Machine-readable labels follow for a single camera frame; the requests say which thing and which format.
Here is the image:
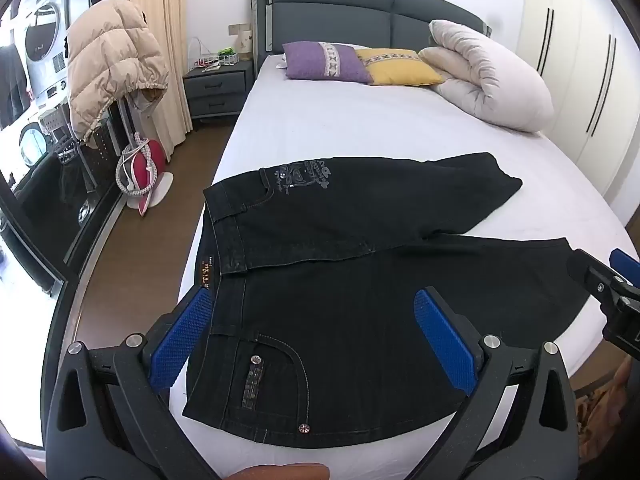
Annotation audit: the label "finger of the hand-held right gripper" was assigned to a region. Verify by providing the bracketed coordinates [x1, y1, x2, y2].
[566, 249, 640, 361]
[609, 248, 640, 291]

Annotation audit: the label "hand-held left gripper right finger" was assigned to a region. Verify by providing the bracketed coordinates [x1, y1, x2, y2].
[412, 287, 596, 480]

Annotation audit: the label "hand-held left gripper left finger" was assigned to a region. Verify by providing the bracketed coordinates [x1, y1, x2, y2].
[45, 287, 221, 480]

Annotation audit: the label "black denim pants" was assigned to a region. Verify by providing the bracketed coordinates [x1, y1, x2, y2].
[181, 152, 593, 450]

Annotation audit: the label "person's left hand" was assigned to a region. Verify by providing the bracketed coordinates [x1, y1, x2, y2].
[222, 464, 331, 480]

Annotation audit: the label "brown patterned cloth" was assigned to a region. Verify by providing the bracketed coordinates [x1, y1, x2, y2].
[572, 355, 640, 480]

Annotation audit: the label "red steam iron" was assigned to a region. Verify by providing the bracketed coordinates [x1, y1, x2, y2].
[116, 137, 174, 218]

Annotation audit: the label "black framed glass door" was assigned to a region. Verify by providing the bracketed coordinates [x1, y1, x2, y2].
[0, 0, 132, 311]

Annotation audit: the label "black perforated panel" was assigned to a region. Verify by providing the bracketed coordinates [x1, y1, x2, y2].
[75, 100, 151, 196]

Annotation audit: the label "white wardrobe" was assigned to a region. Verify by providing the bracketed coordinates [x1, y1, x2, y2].
[515, 0, 640, 226]

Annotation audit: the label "white folded duvet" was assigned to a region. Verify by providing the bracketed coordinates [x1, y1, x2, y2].
[417, 19, 556, 135]

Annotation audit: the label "bed with white sheet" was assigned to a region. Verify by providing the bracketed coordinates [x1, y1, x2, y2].
[167, 52, 636, 480]

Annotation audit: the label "grey nightstand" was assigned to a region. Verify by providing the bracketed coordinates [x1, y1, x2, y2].
[182, 60, 256, 121]

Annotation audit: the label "yellow pillow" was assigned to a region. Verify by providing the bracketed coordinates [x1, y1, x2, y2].
[356, 48, 446, 87]

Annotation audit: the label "beige puffer jacket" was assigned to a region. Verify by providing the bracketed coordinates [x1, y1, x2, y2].
[66, 0, 171, 142]

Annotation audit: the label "purple pillow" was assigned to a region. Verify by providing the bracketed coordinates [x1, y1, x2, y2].
[282, 41, 375, 85]

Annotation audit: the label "beige curtain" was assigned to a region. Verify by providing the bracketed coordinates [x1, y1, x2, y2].
[129, 0, 193, 161]

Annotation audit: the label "white washing machine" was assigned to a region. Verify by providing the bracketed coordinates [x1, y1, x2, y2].
[20, 0, 72, 107]

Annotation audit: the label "dark grey sofa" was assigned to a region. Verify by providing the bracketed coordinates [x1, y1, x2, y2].
[250, 0, 493, 81]

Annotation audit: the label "black wardrobe handle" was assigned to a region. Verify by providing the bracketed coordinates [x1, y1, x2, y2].
[537, 8, 550, 74]
[592, 37, 617, 137]
[586, 35, 612, 134]
[542, 10, 555, 77]

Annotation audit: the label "braided iron cord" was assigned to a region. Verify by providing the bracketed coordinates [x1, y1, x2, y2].
[116, 132, 151, 196]

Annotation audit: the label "white wire basket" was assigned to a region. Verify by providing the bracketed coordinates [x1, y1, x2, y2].
[192, 49, 238, 72]

